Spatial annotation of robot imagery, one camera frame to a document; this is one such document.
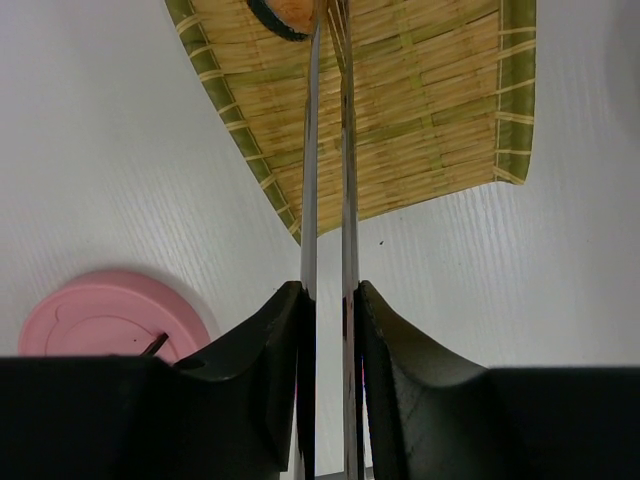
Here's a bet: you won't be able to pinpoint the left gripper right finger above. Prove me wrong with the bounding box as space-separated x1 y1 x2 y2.
357 282 639 479

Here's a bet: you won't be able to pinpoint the bamboo woven tray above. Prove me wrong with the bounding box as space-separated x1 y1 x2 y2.
167 1 537 237

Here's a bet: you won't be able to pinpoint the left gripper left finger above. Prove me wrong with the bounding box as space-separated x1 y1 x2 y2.
1 281 302 479

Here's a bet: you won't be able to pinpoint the pink round lid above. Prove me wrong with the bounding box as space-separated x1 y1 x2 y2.
18 270 210 363

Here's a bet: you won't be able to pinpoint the metal tongs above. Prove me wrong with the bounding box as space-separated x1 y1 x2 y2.
294 1 366 479

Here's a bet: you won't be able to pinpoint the salmon slice toy food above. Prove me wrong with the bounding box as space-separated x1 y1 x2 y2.
246 0 316 42

